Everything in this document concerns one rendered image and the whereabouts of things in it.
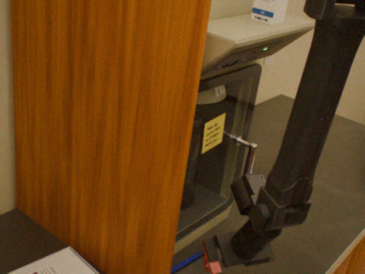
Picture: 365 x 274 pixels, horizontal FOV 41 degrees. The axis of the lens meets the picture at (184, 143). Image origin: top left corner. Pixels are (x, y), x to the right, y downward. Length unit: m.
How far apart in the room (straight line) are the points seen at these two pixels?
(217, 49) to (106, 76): 0.22
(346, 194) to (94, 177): 0.89
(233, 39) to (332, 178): 0.96
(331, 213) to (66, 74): 0.88
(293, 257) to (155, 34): 0.71
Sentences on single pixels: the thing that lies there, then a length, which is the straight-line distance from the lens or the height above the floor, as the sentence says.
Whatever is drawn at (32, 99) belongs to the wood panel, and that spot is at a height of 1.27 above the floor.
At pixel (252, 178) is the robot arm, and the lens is 0.91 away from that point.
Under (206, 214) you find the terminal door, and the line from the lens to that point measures 1.23.
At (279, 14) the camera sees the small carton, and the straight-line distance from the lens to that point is 1.02.
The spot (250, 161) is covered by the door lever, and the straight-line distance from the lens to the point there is 1.20.
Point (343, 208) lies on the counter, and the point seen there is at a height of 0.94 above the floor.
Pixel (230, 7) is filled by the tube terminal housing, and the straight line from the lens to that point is 1.02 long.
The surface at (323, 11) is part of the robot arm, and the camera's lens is 0.67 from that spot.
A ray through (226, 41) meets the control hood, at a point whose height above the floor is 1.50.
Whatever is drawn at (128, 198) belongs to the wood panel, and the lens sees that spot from 0.99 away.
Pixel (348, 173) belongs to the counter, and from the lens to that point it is 1.78.
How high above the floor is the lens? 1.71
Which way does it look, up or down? 27 degrees down
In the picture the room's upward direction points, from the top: 8 degrees clockwise
